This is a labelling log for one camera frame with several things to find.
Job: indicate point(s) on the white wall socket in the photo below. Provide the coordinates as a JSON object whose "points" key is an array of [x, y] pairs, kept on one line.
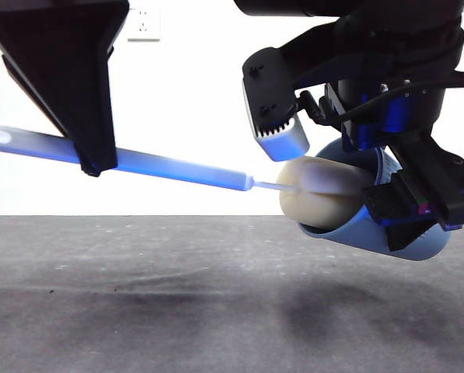
{"points": [[146, 27]]}

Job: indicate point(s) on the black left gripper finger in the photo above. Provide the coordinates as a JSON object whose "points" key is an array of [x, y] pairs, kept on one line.
{"points": [[72, 70], [33, 93]]}

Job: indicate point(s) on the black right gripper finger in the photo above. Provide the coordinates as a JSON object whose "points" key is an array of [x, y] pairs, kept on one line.
{"points": [[402, 210]]}

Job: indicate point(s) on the blue ribbed plastic cup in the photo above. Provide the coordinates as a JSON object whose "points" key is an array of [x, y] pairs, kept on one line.
{"points": [[348, 237]]}

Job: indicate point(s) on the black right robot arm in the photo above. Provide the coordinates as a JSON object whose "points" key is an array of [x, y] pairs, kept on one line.
{"points": [[371, 39]]}

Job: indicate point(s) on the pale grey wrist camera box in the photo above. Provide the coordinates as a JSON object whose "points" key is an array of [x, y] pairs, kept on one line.
{"points": [[286, 143]]}

